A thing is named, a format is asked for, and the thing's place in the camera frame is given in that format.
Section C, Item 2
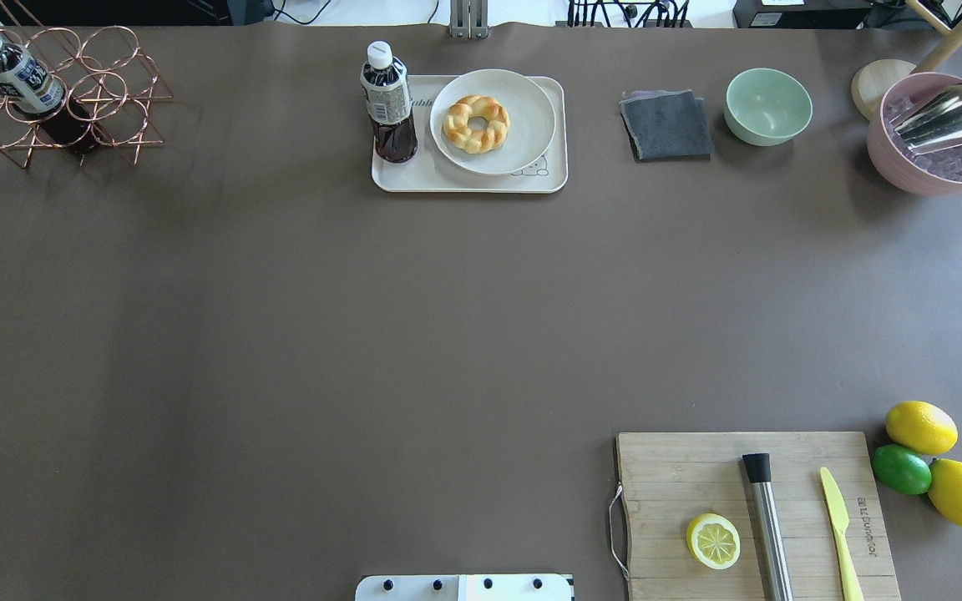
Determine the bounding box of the braided donut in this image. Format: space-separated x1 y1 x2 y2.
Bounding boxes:
442 94 511 154

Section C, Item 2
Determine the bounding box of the white round plate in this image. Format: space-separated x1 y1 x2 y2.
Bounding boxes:
430 68 556 176

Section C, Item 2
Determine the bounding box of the cream rabbit tray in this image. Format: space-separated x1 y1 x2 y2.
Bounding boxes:
371 75 569 194

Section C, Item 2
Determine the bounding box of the dark drink bottle on tray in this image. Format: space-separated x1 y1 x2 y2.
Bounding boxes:
360 41 418 164

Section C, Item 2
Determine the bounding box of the grey folded cloth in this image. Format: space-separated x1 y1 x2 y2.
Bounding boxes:
619 90 715 161

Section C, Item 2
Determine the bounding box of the wooden cutting board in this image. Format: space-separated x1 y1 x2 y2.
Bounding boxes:
617 432 901 600

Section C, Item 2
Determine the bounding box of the half lemon slice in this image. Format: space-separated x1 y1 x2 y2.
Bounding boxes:
685 513 741 570

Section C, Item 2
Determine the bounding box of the green bowl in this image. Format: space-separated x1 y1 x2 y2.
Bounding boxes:
724 68 814 147

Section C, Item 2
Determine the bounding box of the steel muddler with black tip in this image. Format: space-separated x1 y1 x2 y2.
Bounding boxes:
742 452 795 600

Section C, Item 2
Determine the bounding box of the yellow plastic knife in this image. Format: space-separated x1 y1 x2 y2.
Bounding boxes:
818 467 865 600

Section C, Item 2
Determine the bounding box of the wooden cup holder stand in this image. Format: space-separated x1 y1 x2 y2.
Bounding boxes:
851 1 962 119

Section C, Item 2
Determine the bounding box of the green lime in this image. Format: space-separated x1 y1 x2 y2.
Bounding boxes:
871 444 933 496

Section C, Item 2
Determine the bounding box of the upper yellow lemon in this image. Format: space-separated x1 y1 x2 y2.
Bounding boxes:
885 400 959 456

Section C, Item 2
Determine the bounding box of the bottle lying in rack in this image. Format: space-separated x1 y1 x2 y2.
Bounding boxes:
0 35 100 155

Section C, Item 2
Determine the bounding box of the pink ice bowl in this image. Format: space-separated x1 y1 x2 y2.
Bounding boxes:
867 72 962 195

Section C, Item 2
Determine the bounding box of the metal ice scoop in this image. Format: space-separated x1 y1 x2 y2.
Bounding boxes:
894 83 962 155

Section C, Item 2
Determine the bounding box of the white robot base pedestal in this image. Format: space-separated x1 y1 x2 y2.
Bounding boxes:
354 572 575 600

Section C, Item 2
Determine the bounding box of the copper wire bottle rack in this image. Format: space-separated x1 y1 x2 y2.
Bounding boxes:
0 24 175 169

